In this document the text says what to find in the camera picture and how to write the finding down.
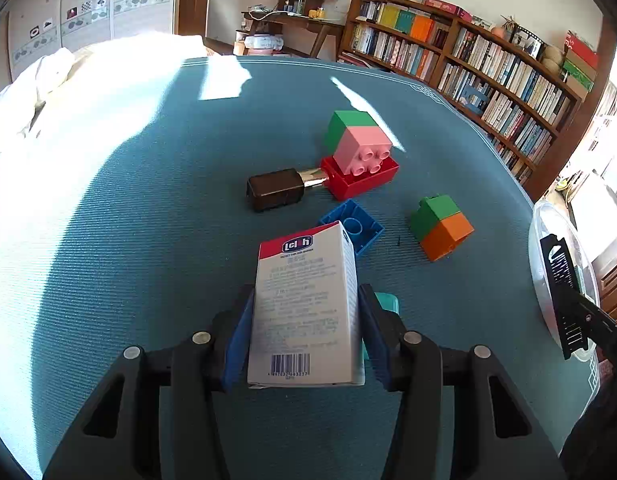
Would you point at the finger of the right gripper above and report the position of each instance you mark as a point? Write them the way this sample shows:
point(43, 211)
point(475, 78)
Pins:
point(596, 323)

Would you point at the blue toy brick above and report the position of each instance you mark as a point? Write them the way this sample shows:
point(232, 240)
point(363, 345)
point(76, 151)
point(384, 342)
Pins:
point(362, 228)

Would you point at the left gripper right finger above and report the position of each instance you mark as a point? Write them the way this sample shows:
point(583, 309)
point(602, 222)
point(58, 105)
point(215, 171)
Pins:
point(495, 433)

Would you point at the wooden desk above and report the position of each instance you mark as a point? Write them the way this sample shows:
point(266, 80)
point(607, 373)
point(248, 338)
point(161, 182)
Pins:
point(274, 23)

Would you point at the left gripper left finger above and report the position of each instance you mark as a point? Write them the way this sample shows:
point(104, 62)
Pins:
point(116, 433)

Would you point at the white red carton box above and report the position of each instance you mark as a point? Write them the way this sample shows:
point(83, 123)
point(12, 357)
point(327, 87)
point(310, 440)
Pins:
point(305, 329)

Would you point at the black comb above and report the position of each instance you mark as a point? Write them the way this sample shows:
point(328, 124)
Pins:
point(563, 294)

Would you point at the white bedding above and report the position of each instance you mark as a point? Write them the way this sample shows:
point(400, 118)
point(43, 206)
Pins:
point(90, 95)

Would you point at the white sliding wardrobe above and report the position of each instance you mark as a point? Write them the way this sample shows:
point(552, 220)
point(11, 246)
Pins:
point(41, 27)

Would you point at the green pink toy brick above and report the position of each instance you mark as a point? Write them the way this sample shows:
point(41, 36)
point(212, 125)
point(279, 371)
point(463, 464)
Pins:
point(357, 143)

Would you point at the green orange toy brick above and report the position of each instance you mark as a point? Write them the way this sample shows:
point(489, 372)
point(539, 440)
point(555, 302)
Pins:
point(439, 226)

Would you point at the red long toy brick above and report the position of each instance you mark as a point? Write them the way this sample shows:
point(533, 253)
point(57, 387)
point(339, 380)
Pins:
point(345, 186)

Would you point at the teal oval case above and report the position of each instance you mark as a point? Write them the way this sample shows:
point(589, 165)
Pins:
point(388, 302)

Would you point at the wooden bookshelf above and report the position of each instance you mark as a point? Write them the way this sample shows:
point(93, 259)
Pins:
point(526, 110)

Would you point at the brown lipstick tube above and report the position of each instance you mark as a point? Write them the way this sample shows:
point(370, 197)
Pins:
point(282, 188)

